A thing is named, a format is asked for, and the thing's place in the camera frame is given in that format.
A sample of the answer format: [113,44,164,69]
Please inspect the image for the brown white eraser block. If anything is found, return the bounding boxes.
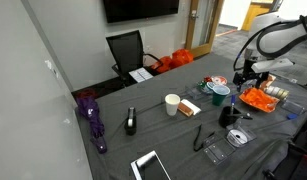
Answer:
[178,99,201,117]

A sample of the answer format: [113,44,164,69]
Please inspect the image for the black strap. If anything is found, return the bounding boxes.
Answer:
[192,123,216,153]

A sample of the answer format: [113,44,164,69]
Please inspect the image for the purple folded umbrella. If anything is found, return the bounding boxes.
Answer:
[77,97,107,154]

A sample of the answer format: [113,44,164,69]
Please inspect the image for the white papers on chair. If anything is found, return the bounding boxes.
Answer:
[129,68,153,83]

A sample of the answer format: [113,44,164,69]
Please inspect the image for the red gift bow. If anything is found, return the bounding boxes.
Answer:
[204,76,212,82]

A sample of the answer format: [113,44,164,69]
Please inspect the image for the white paper cup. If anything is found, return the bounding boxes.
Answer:
[165,94,181,116]

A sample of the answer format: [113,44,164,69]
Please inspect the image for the black office chair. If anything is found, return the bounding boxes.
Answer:
[106,30,162,87]

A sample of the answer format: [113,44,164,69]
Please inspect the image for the orange bag on floor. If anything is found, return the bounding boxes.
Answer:
[150,49,193,73]

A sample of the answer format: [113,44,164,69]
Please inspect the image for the teal ribbon spool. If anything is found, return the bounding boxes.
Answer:
[206,82,215,90]

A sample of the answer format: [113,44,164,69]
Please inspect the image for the clear plastic tray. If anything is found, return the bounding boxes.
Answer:
[185,75,229,100]

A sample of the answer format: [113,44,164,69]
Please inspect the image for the grey table cloth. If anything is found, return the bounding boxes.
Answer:
[78,54,307,180]

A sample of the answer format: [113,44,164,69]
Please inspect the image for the blue pen in holder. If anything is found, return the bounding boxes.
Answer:
[230,94,236,115]

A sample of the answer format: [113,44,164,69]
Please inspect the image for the green gift bow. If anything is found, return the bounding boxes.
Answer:
[198,81,206,89]

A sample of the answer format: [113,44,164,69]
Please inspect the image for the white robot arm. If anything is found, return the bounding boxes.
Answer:
[233,12,307,91]

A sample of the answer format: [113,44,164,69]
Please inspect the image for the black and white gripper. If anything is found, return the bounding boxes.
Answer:
[233,59,269,92]

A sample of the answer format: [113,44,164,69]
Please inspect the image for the green plastic cup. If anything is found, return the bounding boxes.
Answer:
[212,85,230,106]

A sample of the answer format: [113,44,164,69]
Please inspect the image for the clear tray with spools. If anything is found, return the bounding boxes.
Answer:
[270,86,307,115]

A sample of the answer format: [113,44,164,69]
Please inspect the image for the orange bag of tissue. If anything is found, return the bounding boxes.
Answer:
[239,88,279,113]

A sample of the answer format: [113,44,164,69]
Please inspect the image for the red white ribbon spool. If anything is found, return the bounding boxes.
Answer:
[211,76,227,85]

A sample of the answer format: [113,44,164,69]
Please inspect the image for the wall mounted black television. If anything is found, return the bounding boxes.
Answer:
[103,0,180,23]

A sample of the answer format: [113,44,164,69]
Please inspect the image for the black pen holder cup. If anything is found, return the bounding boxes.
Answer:
[218,106,240,128]

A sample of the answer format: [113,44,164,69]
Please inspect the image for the cream ribbon spool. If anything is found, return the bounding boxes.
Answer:
[276,89,289,100]

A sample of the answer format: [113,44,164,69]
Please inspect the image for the clear case with white disc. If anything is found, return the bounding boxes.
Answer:
[203,124,257,165]

